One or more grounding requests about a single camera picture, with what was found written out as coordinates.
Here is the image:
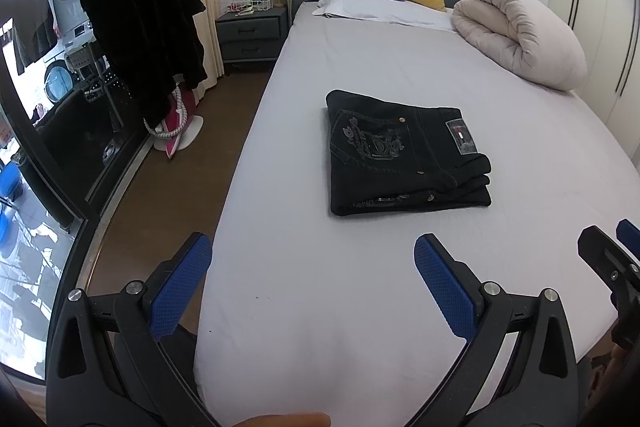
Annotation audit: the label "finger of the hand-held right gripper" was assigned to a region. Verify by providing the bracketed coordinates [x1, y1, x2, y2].
[577, 227, 640, 350]
[616, 219, 640, 260]

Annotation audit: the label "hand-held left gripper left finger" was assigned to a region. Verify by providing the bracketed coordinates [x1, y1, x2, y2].
[44, 232, 223, 427]

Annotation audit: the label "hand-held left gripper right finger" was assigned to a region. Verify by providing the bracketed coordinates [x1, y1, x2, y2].
[400, 233, 583, 427]

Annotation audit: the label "black pants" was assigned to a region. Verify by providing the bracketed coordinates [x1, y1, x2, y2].
[325, 89, 493, 218]

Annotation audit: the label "person's left hand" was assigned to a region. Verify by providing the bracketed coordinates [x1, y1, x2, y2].
[235, 412, 332, 427]

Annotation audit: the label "bed with white sheet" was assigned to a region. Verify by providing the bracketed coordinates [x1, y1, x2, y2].
[192, 0, 640, 427]

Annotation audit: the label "pink and white garment steamer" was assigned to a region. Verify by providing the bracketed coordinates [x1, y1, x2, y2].
[142, 86, 206, 158]

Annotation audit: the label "glass sliding door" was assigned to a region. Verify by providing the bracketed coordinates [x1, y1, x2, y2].
[0, 0, 161, 383]

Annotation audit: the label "blue plastic basin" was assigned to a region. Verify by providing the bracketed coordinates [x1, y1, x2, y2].
[0, 161, 24, 204]

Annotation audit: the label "rolled beige duvet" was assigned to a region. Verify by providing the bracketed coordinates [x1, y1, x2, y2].
[451, 0, 589, 94]

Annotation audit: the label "metal drying rack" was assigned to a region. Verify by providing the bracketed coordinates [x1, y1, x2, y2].
[65, 46, 128, 130]

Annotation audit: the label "dark grey nightstand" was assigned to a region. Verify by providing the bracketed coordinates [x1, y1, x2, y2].
[215, 4, 291, 65]

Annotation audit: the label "black hanging garment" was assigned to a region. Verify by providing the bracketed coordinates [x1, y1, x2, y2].
[80, 0, 208, 124]

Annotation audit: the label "white pillow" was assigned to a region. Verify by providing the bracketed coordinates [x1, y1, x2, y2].
[312, 0, 457, 32]

